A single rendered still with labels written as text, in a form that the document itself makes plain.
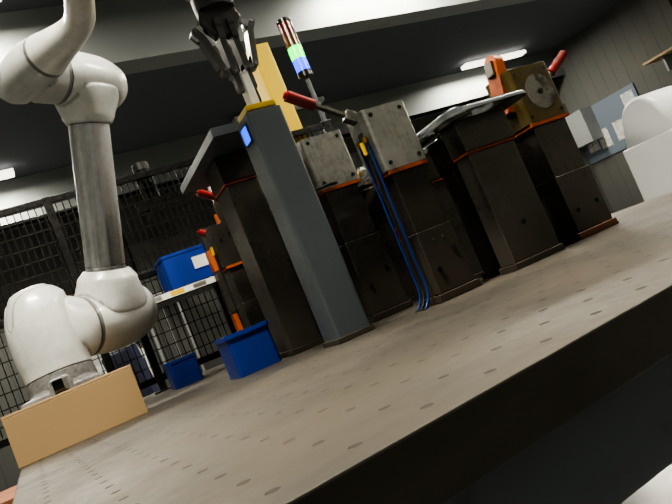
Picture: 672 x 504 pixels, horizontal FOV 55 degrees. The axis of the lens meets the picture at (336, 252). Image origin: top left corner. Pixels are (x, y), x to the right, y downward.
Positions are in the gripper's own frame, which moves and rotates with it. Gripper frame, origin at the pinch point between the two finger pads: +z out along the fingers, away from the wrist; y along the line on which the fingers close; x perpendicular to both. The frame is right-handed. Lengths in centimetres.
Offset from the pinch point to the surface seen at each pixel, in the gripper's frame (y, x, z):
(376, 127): 14.0, -13.5, 16.7
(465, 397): -29, -76, 49
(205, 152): -6.9, 15.8, 4.2
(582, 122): 785, 616, -67
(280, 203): -3.6, -2.4, 22.2
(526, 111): 47, -14, 22
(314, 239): -0.6, -3.5, 30.4
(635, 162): 559, 378, 29
